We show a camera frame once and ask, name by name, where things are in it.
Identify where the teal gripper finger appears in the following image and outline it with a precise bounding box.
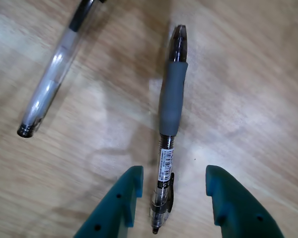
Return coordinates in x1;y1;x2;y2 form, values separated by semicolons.
205;165;287;238
72;165;144;238

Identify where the clear pen with gray grip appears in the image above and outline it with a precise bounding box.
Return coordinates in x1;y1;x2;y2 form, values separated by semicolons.
149;24;189;236

